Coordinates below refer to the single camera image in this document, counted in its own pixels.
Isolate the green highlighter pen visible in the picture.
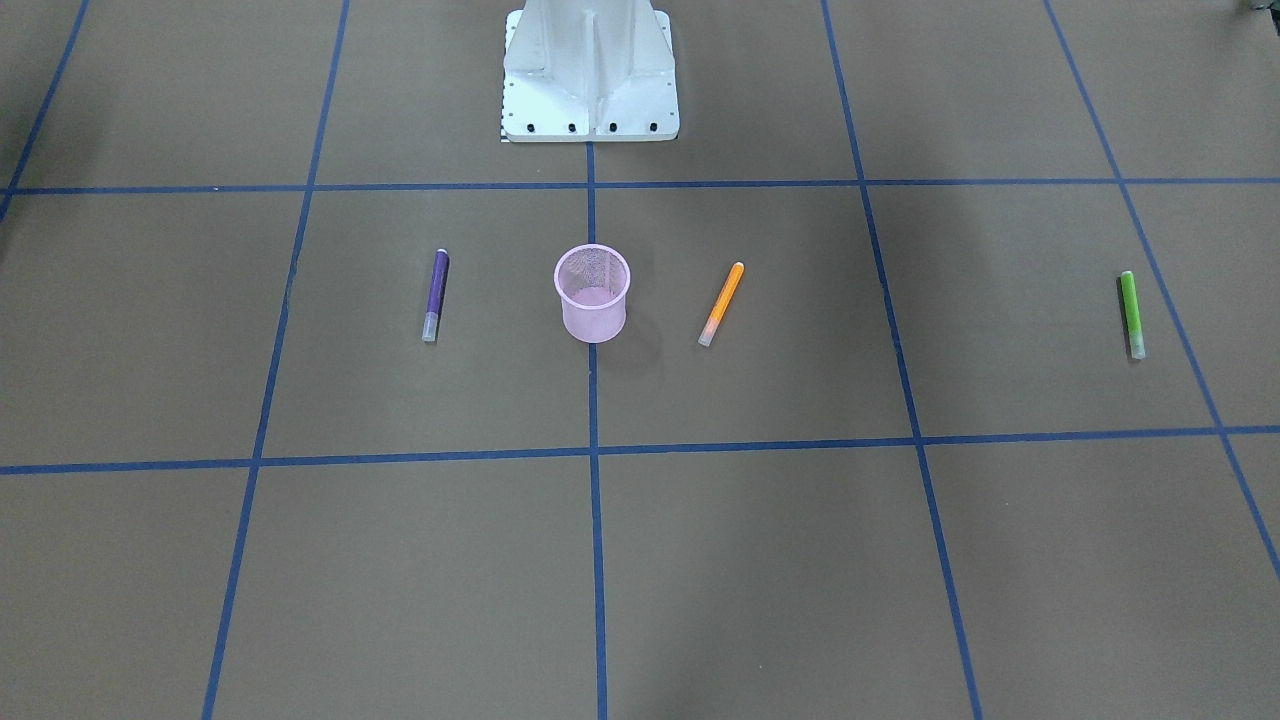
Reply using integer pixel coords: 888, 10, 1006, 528
1116, 270, 1147, 363

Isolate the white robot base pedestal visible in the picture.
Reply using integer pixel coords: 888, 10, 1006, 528
500, 1, 681, 143

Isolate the purple highlighter pen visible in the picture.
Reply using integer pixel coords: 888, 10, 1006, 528
421, 249, 451, 345

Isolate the pink mesh pen holder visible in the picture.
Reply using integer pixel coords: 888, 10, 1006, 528
553, 243, 631, 345

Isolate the orange highlighter pen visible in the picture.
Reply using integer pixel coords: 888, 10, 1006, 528
698, 261, 745, 348

